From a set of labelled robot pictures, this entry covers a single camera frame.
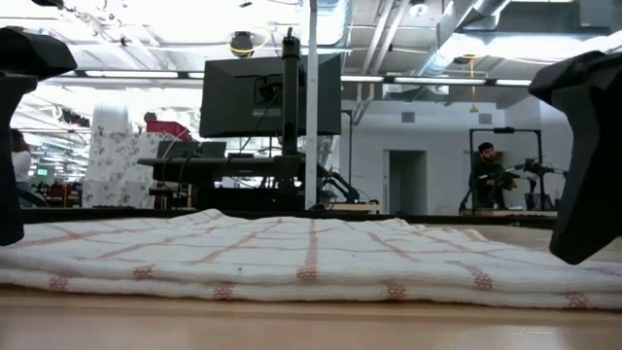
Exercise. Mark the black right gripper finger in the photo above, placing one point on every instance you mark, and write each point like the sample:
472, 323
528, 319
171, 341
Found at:
593, 146

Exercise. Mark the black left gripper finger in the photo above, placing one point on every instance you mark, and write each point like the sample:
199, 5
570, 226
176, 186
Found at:
10, 146

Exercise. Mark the white towel with red grid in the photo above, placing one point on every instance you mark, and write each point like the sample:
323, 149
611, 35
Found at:
311, 253

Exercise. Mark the black background robot arm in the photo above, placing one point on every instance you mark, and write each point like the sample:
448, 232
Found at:
340, 182
534, 167

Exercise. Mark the person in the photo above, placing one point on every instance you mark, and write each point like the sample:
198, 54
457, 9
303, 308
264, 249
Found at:
486, 170
22, 165

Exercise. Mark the white cylinder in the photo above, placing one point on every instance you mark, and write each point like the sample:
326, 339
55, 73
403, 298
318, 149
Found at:
109, 119

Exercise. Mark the white floral cloth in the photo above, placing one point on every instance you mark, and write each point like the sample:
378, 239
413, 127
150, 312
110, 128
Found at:
116, 165

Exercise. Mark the long ceiling light strip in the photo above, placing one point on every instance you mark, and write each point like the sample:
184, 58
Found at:
437, 80
131, 74

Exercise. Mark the red box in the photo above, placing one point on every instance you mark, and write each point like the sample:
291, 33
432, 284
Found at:
167, 129

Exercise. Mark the dark laptop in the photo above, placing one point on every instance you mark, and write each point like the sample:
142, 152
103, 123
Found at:
189, 149

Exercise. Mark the grey doorway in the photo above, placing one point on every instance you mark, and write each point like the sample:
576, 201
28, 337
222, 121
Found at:
408, 185

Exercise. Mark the grey desk with black legs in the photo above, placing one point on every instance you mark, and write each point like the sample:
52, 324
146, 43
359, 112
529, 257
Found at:
204, 167

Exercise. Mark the black computer monitor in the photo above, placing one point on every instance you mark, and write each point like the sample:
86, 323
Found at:
233, 97

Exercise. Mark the black monitor pole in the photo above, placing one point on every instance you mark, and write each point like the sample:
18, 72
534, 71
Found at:
291, 73

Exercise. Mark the black background rig frame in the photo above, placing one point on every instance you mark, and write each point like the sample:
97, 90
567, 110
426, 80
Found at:
539, 160

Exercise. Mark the black aluminium table frame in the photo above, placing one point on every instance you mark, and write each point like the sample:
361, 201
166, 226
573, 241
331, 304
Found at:
437, 219

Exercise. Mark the silver ceiling duct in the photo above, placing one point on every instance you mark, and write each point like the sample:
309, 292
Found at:
452, 44

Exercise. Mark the black ceiling camera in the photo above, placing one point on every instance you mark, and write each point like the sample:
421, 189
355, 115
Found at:
241, 44

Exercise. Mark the white vertical post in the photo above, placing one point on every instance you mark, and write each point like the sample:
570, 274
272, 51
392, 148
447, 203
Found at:
311, 121

